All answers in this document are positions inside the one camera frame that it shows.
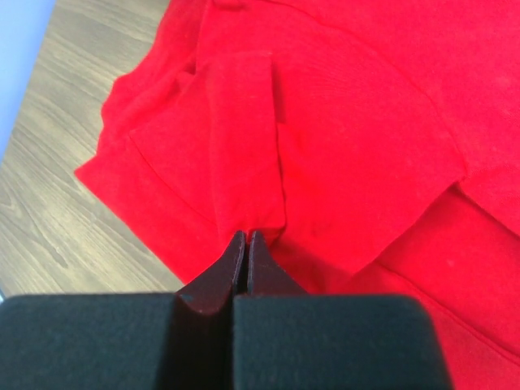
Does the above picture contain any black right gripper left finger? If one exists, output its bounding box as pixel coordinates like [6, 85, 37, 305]
[1, 232, 246, 389]

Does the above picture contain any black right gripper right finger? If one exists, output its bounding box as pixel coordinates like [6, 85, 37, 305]
[233, 232, 453, 389]

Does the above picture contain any red t shirt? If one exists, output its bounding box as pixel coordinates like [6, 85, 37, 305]
[76, 1, 519, 389]

